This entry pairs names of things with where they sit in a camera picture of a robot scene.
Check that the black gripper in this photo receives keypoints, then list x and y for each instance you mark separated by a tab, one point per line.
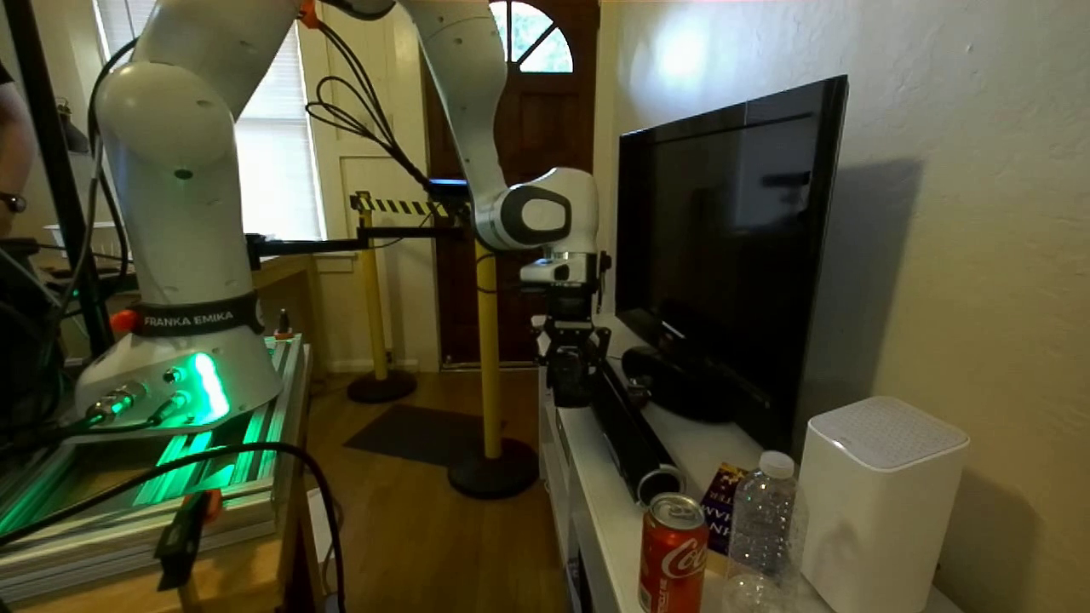
573	350

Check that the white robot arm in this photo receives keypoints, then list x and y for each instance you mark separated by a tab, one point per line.
166	135

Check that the black soundbar speaker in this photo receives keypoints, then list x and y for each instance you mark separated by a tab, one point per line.
634	448

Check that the white tv stand cabinet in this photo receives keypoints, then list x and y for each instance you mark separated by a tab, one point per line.
598	521

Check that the black flat screen television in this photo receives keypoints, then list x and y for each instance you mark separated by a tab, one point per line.
719	226

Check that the red soda can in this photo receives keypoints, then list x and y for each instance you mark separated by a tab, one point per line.
671	553

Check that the small dark card box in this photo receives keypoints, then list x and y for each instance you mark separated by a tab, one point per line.
716	501

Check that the clear plastic water bottle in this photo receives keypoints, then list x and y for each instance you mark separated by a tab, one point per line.
760	517

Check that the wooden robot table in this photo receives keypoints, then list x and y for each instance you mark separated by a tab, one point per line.
212	524

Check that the yellow stanchion post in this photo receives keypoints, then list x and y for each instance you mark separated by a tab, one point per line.
501	468

